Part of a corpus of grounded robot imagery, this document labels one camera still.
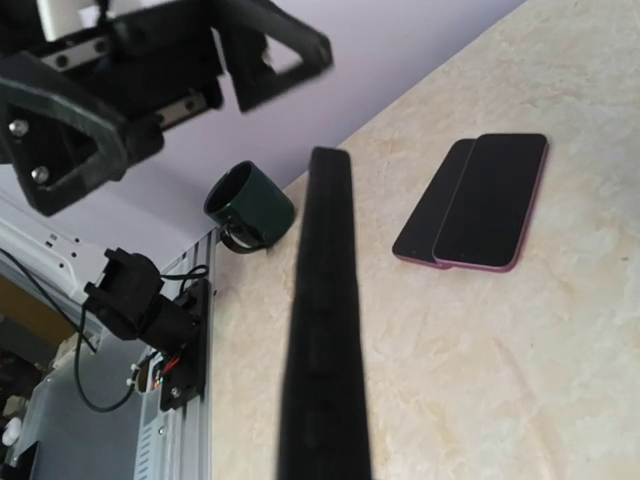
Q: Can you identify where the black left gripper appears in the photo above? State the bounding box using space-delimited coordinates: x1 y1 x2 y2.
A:
1 0 333 216

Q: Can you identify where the black phone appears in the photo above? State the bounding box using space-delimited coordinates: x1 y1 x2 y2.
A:
392 139 475 270
433 133 549 272

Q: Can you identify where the black phone case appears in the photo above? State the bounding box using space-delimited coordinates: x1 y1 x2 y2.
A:
276 147 372 479

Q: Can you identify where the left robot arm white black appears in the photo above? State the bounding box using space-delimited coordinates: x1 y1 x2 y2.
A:
1 1 333 392

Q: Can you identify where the dark green cup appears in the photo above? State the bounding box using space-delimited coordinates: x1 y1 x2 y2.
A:
203 161 296 254

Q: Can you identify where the front aluminium rail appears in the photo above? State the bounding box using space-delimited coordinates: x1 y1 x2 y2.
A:
1 194 216 479

